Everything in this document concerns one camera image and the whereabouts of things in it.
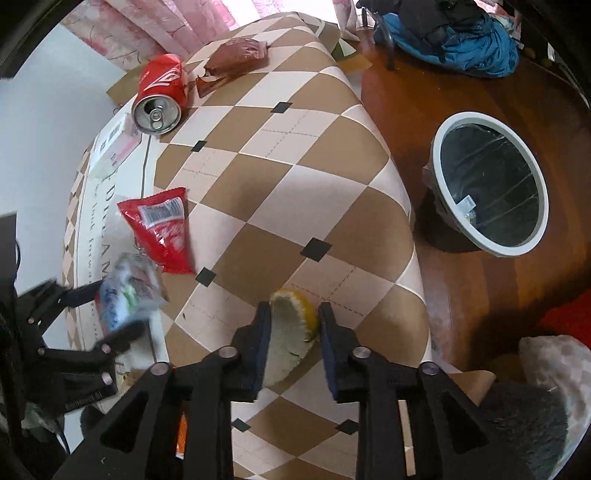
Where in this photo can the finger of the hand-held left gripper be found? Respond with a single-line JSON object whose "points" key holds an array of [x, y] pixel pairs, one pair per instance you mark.
{"points": [[99, 350], [69, 297]]}

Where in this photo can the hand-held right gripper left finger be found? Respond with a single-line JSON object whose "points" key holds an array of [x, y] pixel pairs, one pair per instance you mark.
{"points": [[261, 350]]}

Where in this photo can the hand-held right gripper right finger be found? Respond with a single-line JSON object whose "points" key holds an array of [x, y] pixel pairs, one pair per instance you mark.
{"points": [[328, 355]]}

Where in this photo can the white plastic wrapper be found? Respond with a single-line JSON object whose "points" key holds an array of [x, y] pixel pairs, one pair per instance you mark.
{"points": [[124, 290]]}

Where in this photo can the red snack packet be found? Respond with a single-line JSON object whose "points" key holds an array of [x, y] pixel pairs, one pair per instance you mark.
{"points": [[161, 230]]}

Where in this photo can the grey bin with black liner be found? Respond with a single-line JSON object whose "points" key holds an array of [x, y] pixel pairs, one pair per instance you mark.
{"points": [[489, 247]]}

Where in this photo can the red soda can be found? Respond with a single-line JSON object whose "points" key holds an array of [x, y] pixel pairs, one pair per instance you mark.
{"points": [[161, 83]]}

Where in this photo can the small torn brown wrapper piece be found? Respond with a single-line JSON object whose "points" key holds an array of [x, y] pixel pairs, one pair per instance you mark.
{"points": [[207, 84]]}

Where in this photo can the brown snack wrapper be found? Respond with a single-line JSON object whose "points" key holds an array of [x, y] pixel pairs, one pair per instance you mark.
{"points": [[235, 55]]}

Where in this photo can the orange object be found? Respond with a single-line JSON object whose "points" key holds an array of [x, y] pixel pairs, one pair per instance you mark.
{"points": [[181, 434]]}

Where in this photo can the white box with pink label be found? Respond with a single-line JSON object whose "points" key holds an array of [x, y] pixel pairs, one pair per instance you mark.
{"points": [[117, 138]]}

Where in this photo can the checkered tablecloth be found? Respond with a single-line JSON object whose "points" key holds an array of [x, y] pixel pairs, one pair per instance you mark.
{"points": [[286, 184]]}

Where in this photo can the checkered pillow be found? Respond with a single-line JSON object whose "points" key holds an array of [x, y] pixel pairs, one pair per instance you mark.
{"points": [[563, 364]]}

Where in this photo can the red blanket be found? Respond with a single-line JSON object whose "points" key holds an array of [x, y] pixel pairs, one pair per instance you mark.
{"points": [[570, 316]]}

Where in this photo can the pink floral curtain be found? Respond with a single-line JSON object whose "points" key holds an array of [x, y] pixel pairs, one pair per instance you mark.
{"points": [[138, 23]]}

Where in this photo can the blue jacket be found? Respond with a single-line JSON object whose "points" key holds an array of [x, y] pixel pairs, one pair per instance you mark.
{"points": [[480, 50]]}

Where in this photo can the black clothes pile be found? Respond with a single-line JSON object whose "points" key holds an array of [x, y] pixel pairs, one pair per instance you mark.
{"points": [[438, 14]]}

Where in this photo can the black metal frame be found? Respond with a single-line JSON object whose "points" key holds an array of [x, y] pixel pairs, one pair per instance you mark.
{"points": [[390, 46]]}

